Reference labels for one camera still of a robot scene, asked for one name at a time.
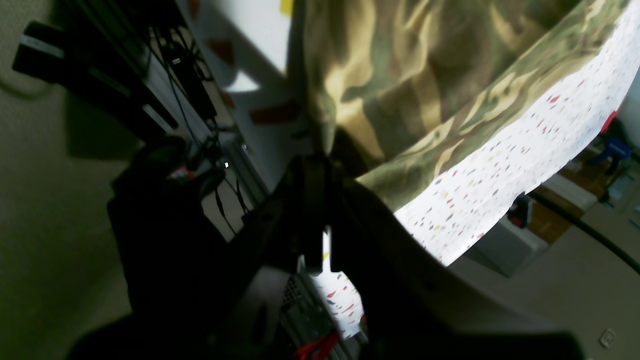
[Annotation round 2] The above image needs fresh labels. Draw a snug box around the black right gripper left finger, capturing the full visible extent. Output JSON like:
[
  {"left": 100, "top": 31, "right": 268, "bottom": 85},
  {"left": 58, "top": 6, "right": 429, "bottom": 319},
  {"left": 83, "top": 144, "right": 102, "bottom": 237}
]
[{"left": 68, "top": 155, "right": 330, "bottom": 360}]

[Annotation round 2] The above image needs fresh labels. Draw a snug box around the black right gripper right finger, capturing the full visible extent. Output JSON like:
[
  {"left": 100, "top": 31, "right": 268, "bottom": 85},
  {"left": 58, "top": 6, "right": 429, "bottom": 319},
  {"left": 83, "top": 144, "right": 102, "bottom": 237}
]
[{"left": 330, "top": 175, "right": 586, "bottom": 360}]

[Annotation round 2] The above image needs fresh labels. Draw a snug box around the camouflage T-shirt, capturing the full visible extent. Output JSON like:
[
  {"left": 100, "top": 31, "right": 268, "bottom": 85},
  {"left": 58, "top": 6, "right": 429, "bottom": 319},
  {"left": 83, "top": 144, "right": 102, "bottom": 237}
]
[{"left": 301, "top": 0, "right": 631, "bottom": 211}]

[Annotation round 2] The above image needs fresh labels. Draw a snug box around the white speckled table cloth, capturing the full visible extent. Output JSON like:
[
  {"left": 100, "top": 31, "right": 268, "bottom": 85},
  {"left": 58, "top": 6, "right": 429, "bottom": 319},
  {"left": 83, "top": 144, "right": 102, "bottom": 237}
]
[{"left": 177, "top": 0, "right": 639, "bottom": 265}]

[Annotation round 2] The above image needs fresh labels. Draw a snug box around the red table clamp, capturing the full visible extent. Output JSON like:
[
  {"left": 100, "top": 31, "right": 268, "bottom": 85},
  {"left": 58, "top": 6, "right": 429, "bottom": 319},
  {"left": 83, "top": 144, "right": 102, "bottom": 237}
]
[{"left": 600, "top": 111, "right": 618, "bottom": 133}]

